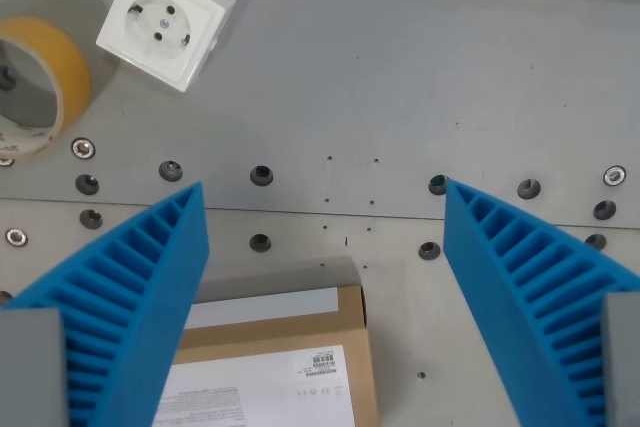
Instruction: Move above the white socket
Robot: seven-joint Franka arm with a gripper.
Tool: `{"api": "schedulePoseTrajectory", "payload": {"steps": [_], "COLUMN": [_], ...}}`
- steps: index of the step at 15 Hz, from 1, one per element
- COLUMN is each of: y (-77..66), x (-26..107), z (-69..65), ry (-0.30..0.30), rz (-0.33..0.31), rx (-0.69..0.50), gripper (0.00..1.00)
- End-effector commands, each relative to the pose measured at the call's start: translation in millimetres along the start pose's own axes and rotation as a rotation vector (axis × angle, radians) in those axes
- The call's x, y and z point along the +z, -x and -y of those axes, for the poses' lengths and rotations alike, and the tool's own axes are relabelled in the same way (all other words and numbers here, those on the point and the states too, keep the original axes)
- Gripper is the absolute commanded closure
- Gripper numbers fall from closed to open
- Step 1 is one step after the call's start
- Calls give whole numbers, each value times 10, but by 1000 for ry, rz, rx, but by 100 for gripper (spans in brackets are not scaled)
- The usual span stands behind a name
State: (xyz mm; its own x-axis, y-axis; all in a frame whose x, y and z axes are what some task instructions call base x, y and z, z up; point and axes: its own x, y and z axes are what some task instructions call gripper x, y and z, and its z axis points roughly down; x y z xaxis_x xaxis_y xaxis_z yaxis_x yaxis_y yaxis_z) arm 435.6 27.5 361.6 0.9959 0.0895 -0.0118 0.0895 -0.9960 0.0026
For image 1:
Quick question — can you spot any white wall socket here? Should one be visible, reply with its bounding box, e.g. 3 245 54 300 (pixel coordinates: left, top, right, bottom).
95 0 237 94

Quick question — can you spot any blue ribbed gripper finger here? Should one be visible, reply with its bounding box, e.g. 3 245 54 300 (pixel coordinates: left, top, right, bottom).
0 180 210 427
442 178 640 427

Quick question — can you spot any brown cardboard box with label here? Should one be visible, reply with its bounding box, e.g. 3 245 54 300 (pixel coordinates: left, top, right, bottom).
150 285 382 427

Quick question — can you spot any yellow adhesive tape roll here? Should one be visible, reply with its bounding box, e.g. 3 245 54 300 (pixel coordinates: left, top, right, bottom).
0 16 94 164

